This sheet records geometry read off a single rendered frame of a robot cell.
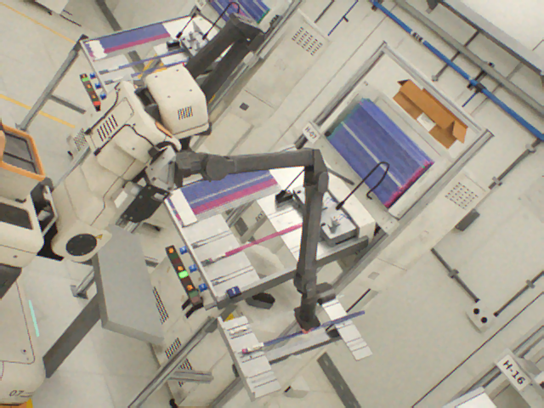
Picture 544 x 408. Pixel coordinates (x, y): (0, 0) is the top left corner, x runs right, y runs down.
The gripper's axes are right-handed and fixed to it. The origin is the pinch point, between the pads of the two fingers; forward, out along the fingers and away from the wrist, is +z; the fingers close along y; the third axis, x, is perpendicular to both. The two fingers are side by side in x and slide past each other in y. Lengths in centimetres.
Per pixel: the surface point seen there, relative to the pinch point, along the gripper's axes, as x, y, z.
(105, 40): 23, 236, -6
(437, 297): -135, 66, 117
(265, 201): -14, 72, 0
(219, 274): 19.5, 41.1, 4.0
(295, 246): -15.2, 41.6, 0.9
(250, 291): 10.6, 29.0, 4.7
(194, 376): 38, 26, 46
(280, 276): -3.2, 29.7, 2.4
